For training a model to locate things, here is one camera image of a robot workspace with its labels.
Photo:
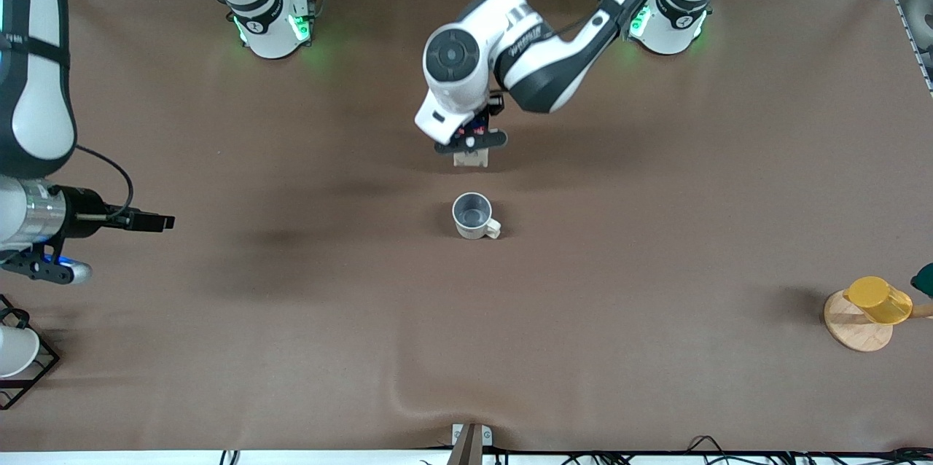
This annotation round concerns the yellow plastic cup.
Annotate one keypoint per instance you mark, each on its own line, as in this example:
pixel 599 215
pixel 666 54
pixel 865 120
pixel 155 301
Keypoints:
pixel 878 299

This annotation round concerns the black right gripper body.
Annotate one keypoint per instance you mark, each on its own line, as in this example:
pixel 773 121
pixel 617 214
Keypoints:
pixel 82 213

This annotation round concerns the round wooden cup stand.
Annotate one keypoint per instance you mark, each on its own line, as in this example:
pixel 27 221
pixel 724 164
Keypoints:
pixel 853 330

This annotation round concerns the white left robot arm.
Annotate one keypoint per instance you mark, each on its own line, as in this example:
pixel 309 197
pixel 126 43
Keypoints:
pixel 466 86

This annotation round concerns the grey metal table bracket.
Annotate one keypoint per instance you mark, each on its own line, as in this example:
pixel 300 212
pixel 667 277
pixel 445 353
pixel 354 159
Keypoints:
pixel 471 439

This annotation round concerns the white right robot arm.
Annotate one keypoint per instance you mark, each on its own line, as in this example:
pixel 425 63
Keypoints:
pixel 36 108

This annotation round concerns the white mug with black lettering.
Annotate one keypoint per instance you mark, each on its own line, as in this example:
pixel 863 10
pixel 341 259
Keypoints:
pixel 474 221

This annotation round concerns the dark green object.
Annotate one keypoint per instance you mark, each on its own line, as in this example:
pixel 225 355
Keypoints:
pixel 924 281

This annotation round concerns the white cup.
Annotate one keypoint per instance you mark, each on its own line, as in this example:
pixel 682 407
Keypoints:
pixel 14 350

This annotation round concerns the white and blue milk carton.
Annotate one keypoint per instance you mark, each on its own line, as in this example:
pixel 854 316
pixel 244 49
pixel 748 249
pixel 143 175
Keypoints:
pixel 471 159

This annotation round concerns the brown table cloth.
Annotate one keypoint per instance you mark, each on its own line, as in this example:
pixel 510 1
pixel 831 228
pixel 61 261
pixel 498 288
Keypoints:
pixel 510 305

